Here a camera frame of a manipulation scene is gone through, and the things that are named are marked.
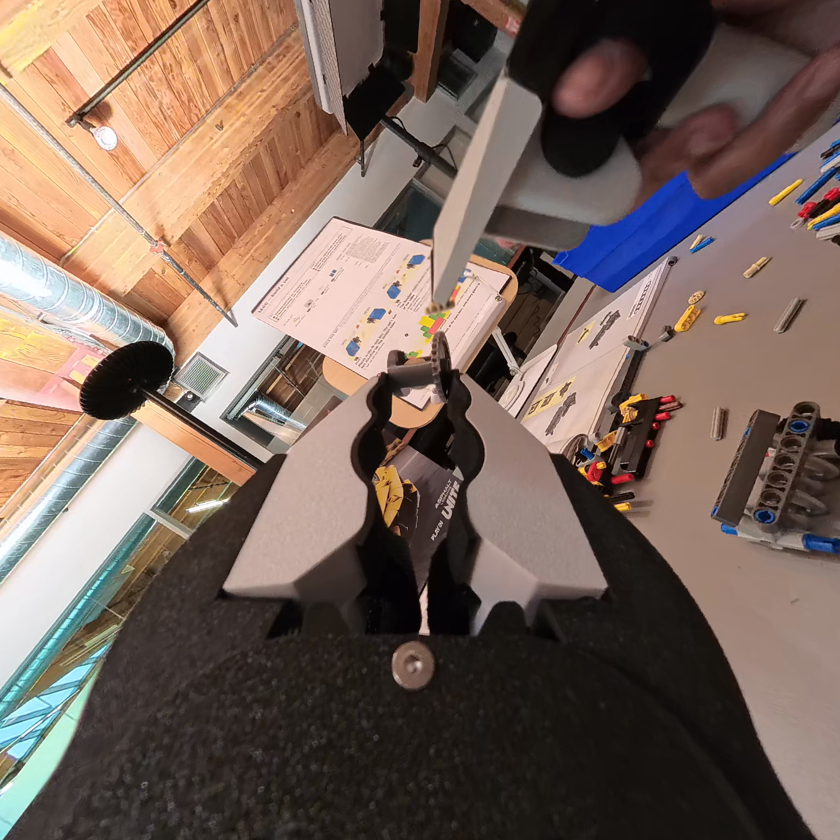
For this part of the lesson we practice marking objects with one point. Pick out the grey lego axle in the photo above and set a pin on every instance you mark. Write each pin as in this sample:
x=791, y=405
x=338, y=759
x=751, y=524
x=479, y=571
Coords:
x=718, y=423
x=787, y=315

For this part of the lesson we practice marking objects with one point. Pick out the studio light panel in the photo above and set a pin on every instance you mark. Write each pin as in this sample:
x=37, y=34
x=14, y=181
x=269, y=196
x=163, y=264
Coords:
x=341, y=52

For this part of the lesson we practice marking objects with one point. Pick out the yellow lego connector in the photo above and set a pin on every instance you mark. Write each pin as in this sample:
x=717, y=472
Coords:
x=687, y=317

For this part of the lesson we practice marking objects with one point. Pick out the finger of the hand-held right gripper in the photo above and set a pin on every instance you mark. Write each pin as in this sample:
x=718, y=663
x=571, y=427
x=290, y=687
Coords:
x=485, y=190

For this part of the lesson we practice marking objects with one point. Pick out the silver air duct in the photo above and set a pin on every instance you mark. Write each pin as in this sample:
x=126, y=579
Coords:
x=72, y=295
x=65, y=485

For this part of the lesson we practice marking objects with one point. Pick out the lego instruction booklet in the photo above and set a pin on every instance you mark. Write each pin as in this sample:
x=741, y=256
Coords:
x=604, y=354

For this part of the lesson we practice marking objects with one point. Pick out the grey lego differential housing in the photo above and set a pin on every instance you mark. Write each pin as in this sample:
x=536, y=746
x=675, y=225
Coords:
x=420, y=374

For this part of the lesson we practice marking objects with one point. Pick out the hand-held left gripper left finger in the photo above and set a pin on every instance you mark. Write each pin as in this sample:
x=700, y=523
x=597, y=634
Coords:
x=308, y=518

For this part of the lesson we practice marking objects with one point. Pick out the person's right hand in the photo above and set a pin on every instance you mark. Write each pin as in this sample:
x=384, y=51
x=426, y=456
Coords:
x=735, y=144

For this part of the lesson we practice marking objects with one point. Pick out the yellow lego pin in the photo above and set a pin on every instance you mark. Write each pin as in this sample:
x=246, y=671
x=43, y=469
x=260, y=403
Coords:
x=785, y=191
x=730, y=318

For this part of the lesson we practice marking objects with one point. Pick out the blue plastic bin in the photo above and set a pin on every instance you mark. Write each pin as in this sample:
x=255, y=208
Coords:
x=656, y=229

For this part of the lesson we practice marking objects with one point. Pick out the yellow car lego set box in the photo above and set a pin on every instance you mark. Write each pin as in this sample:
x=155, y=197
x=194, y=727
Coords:
x=420, y=492

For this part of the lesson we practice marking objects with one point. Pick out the printed instruction board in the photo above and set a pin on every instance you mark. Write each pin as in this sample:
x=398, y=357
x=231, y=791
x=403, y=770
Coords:
x=367, y=295

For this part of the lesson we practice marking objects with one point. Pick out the black disc ceiling fixture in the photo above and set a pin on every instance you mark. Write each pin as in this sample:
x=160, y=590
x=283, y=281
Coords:
x=128, y=380

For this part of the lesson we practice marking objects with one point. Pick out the lego engine subassembly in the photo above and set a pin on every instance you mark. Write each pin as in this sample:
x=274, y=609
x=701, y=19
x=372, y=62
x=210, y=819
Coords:
x=781, y=472

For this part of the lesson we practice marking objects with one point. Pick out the lego chassis assembly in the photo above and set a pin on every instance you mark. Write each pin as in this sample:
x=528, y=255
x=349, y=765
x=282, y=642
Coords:
x=630, y=426

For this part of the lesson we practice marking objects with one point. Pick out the pile of small lego pins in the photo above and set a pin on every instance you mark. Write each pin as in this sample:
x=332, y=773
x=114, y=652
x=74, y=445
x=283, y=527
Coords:
x=820, y=203

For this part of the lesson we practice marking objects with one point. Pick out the hanging light bulb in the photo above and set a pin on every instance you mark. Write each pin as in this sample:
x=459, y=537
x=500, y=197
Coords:
x=103, y=138

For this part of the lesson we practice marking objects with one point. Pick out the white air vent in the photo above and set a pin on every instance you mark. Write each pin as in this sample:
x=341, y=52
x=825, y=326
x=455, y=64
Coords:
x=200, y=376

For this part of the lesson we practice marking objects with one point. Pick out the white board stand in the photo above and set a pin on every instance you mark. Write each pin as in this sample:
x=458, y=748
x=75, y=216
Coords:
x=525, y=374

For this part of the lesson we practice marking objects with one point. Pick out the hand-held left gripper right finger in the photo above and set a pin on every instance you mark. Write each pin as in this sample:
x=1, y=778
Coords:
x=538, y=525

